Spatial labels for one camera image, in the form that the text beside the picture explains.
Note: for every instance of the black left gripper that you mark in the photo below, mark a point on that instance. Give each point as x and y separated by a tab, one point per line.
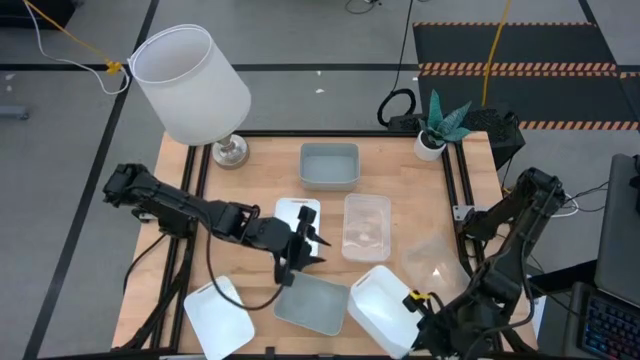
275	237

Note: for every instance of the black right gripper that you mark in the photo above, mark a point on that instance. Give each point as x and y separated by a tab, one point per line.
447	330

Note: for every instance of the clear plastic basket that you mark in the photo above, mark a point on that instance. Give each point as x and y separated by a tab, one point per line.
367	227
430	265

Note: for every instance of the white plastic basket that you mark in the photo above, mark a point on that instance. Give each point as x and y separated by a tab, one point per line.
217	325
380	310
290	210

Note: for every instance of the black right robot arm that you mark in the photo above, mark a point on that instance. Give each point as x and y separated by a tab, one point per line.
505	280

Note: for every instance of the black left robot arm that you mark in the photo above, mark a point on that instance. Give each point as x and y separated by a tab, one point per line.
170	202

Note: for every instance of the black power box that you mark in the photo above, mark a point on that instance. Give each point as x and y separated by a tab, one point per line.
405	122

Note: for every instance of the black backlit keyboard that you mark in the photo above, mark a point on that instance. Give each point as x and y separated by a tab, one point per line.
612	325

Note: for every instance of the potted plant white pot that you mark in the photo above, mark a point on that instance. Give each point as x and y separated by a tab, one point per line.
440	130

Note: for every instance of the white shade table lamp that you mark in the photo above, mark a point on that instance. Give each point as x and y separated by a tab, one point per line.
195	85

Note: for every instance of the grey laptop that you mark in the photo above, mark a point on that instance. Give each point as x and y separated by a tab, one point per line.
620	225

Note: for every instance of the black mesh box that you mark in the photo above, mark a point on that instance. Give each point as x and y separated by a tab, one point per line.
495	130

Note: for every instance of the black hazard striped mat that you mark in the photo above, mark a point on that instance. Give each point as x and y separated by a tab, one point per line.
515	45

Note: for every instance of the grey floor object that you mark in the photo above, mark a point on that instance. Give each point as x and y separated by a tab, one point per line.
12	112

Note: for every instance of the black floor object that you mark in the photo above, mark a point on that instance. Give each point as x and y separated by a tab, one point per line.
35	12

